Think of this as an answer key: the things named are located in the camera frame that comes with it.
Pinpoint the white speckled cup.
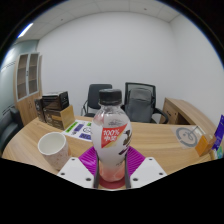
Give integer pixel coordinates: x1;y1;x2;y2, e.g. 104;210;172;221
37;131;72;172

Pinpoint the black mesh office chair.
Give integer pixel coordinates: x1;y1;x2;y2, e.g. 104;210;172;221
121;81;170;125

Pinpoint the purple standing pouch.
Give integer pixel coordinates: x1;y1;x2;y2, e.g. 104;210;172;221
213;114;224;151

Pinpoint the ceiling light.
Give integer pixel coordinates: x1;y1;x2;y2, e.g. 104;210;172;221
17;22;35;39

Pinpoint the wooden cabinet with glass doors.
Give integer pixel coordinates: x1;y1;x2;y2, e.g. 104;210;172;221
13;51;44;127

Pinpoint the white printed leaflet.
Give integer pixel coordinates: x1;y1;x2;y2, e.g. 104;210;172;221
61;119;94;142

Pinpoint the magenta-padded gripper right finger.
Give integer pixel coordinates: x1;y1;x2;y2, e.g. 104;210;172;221
124;146;168;190

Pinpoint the clear bag with round disc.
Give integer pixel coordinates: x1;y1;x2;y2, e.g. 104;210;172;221
170;124;205;150

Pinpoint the clear drink bottle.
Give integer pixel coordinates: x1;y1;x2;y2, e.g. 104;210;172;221
90;88;133;183

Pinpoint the small dark brown box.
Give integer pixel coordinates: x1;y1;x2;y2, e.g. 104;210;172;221
34;97;46;123

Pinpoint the grey backpack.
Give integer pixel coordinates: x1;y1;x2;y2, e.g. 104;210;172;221
125;87;155;124

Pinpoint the black sofa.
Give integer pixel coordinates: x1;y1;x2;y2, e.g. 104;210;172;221
0;105;24;156

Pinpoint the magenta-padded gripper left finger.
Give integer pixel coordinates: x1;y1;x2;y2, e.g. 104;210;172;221
56;146;101;190

